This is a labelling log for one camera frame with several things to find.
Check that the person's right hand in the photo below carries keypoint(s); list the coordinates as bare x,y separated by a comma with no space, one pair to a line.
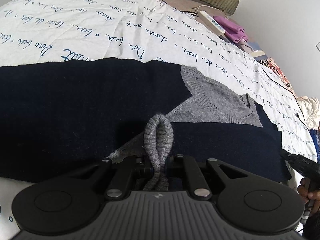
306,194

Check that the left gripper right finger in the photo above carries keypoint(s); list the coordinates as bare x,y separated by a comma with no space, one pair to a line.
184,174

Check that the purple cloth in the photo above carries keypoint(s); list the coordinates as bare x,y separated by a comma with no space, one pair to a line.
233,31

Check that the white script-printed bedspread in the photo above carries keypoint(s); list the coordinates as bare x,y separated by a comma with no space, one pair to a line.
29,37

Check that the pile of colourful clothes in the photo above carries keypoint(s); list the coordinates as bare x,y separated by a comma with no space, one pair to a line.
308,105

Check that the white remote control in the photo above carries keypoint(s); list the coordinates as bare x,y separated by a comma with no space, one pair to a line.
211,23

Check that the navy and grey sweater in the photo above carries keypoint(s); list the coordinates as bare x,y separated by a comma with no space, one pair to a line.
58,118

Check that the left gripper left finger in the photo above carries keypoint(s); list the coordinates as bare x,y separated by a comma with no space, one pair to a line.
131,174

